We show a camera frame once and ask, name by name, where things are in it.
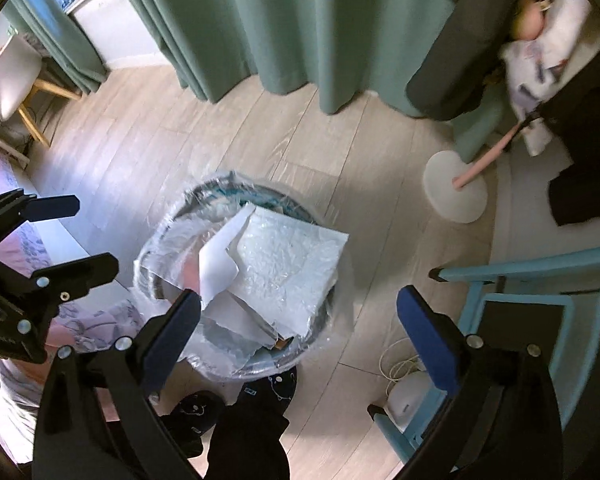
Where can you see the purple floral blanket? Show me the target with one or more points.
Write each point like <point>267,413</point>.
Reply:
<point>105,325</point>

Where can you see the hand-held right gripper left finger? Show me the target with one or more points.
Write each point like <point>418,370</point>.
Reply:
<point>172,340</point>

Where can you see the person's black pants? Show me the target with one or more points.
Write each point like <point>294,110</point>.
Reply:
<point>245,440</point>

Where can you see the grey bin with plastic liner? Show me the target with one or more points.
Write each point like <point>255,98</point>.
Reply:
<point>215,355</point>

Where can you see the black coat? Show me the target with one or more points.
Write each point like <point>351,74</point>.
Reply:
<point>460,60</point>

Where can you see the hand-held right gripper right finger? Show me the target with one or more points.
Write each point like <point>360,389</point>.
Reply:
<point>427,340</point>

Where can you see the beige plush hat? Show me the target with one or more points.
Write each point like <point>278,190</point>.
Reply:
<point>527,17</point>

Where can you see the white plug-in device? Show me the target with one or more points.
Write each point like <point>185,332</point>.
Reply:
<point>407,402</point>

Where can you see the coat rack with round base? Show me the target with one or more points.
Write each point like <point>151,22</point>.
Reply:
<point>455,195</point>

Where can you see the white printed garment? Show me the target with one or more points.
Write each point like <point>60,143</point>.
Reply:
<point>560,35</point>

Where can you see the white bubble mailer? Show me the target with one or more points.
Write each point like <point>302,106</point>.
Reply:
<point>290,260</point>

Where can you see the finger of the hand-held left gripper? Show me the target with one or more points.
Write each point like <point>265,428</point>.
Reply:
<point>52,207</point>
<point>80,272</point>

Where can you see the green curtain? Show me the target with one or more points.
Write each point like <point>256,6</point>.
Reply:
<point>280,20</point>
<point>65,55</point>

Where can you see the white chair wooden legs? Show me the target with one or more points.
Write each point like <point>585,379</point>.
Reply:
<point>10,80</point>

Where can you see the white paper sheet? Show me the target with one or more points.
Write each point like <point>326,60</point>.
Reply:
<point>220,265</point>

